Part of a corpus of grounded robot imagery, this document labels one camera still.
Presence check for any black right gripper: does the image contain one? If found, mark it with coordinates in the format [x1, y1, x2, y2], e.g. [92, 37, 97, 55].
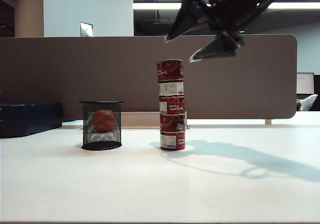
[163, 0, 271, 63]

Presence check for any red tomato paste can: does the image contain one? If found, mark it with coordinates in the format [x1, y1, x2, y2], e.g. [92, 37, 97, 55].
[158, 96, 186, 115]
[156, 59, 184, 82]
[159, 113, 187, 133]
[159, 130, 187, 151]

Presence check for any tomato paste can white label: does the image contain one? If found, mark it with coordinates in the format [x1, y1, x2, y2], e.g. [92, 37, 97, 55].
[157, 80, 185, 98]

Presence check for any white ceiling light strip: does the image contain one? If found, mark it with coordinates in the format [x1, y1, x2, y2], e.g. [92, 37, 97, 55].
[132, 2, 320, 10]

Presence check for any brown desk divider panel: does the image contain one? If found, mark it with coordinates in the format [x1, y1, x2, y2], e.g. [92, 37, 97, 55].
[0, 33, 299, 120]

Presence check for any computer monitor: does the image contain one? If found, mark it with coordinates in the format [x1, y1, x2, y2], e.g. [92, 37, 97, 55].
[296, 72, 315, 95]

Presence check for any person in white shirt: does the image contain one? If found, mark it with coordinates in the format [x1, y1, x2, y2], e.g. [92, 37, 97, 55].
[296, 94, 319, 112]

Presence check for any orange ball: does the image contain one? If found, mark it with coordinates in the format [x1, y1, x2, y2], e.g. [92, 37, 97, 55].
[92, 110, 117, 132]

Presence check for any black mesh pen holder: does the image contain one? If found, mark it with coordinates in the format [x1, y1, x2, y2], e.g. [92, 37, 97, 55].
[79, 101, 124, 152]

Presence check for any dark blue box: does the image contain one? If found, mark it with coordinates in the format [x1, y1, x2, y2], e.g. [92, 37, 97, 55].
[0, 102, 64, 139]

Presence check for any beige cable tray cover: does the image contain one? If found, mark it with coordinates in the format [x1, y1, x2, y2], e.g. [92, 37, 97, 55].
[120, 112, 188, 130]

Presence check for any silver wall plate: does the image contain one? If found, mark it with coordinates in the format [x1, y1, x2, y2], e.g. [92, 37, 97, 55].
[79, 21, 94, 38]

